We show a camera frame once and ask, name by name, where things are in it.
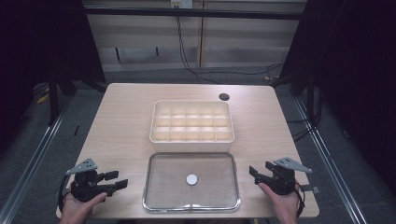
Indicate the black horizontal metal bar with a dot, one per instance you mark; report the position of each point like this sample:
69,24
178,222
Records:
193,13

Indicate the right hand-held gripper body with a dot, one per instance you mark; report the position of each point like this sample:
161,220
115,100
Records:
283,182

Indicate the small black stick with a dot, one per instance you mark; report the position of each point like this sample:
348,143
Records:
76,130

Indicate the person's left hand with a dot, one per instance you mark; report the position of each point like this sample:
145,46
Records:
76,211

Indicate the person's right hand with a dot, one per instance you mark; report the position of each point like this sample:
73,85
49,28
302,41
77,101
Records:
285,208

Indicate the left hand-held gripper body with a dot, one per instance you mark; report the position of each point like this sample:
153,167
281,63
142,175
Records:
85,186

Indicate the white wall power outlet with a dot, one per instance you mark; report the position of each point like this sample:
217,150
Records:
182,3

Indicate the clear plastic box lid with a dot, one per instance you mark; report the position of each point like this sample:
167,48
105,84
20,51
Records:
168,193

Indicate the aluminium floor rail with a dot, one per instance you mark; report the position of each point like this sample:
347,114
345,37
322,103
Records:
330,161
34,161

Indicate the yellow floor object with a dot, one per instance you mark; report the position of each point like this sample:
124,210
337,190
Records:
42,99

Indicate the dark curtain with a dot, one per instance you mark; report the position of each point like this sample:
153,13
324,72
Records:
40,40
351,62

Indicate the white compartment storage box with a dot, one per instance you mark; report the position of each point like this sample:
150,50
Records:
191,144

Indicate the black metal stand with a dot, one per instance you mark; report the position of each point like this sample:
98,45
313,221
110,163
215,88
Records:
53,99
310,93

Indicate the white round disc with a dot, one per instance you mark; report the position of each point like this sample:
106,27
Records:
191,179

